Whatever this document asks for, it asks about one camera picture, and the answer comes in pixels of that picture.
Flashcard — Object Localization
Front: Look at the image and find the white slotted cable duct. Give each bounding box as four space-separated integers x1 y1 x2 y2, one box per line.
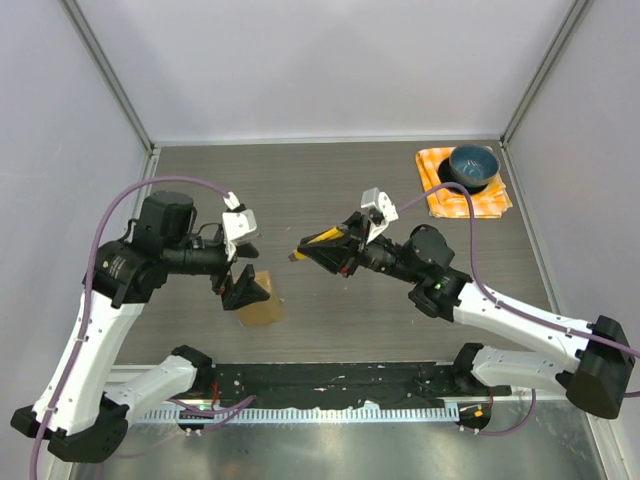
138 403 459 429

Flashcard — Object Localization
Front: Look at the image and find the brown cardboard express box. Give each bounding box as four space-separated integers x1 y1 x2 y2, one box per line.
237 270 284 327

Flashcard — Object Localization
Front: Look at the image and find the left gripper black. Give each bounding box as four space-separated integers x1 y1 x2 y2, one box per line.
166 236 272 307

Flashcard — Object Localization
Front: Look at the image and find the yellow utility knife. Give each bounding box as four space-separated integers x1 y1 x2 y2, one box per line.
288 226 345 265

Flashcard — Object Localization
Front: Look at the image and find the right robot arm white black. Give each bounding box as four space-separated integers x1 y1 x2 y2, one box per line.
290 212 635 419

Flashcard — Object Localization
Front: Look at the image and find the orange checkered cloth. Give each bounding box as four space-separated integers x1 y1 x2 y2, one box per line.
415 147 513 219

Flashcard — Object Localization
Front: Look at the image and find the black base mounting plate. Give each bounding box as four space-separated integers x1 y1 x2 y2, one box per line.
180 362 511 409

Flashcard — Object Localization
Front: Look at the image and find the blue ceramic bowl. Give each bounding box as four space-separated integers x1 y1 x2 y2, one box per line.
449 144 500 188

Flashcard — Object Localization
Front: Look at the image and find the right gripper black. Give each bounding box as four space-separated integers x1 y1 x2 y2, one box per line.
299 210 423 284

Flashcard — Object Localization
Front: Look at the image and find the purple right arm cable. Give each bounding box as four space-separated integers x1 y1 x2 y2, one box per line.
397 182 640 435

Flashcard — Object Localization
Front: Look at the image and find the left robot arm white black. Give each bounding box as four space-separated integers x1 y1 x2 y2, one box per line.
11 191 270 464

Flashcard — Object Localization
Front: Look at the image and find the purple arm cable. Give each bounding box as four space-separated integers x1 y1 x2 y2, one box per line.
397 182 640 435
29 175 259 480

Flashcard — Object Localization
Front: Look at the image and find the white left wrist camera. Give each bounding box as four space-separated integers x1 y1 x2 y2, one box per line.
222 191 260 259

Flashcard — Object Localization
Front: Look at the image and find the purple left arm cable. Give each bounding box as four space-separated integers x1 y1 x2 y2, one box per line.
29 175 259 480

